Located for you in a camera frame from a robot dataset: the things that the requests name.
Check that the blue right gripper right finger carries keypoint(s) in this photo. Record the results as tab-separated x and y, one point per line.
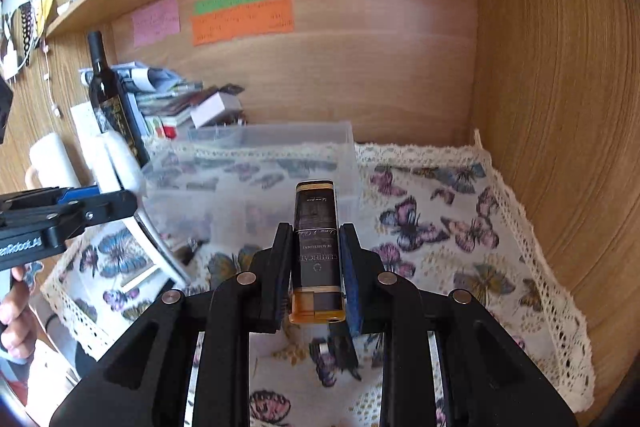
354	267

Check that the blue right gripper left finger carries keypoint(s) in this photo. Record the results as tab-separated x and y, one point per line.
276	273

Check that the pink paper note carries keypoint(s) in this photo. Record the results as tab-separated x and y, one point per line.
155	22

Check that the dark red wine bottle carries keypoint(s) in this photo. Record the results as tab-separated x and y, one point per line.
107	99

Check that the white handwritten note sheet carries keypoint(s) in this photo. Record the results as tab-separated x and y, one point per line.
87	128

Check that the green paper note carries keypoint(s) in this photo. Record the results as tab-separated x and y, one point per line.
207	6

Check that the white pitcher with handle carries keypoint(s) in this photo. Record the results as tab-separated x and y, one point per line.
49	164

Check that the black and amber lighter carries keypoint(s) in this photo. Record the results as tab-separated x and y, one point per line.
316	277

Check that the stack of books and papers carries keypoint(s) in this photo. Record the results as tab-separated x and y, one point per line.
151	93

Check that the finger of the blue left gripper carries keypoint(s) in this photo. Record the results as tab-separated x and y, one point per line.
75	194

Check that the butterfly print lace cloth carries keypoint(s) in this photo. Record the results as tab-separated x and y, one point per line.
457	299

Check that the clear plastic storage box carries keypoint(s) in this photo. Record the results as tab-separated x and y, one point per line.
227	187

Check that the person's left hand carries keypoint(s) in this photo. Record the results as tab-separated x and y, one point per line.
22	329

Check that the orange paper note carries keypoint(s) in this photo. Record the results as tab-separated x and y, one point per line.
245	20

